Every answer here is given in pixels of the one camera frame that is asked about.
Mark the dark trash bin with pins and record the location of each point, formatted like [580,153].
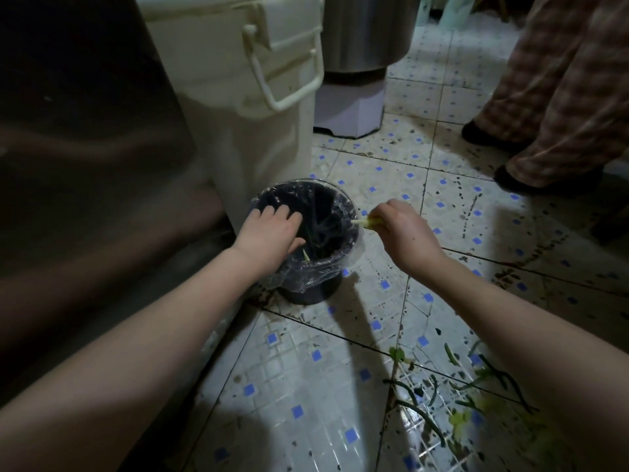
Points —
[314,294]

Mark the person's right hand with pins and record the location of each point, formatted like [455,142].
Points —
[408,235]

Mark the dark slipper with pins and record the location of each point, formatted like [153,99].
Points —
[474,137]
[506,180]

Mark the dark brown cabinet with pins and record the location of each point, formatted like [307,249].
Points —
[98,191]

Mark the small wooden stand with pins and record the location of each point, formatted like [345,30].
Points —
[502,7]

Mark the pile of green vegetable scraps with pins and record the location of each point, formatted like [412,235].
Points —
[396,353]

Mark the pale green plastic stool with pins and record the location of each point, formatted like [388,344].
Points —
[454,14]
[425,9]

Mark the large steel drum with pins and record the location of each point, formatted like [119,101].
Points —
[368,34]

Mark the large white lidded bucket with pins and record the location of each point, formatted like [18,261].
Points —
[236,117]

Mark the person's left forearm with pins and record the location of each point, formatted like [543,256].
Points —
[98,378]

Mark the plaid trousers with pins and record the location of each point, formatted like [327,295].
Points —
[565,93]

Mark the clear bin liner bag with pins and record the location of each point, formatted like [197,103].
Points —
[304,277]

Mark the person's left hand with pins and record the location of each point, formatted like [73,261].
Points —
[268,240]

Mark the person's right forearm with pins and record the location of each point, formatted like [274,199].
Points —
[540,349]

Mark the dark wooden stool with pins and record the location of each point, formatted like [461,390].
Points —
[609,226]

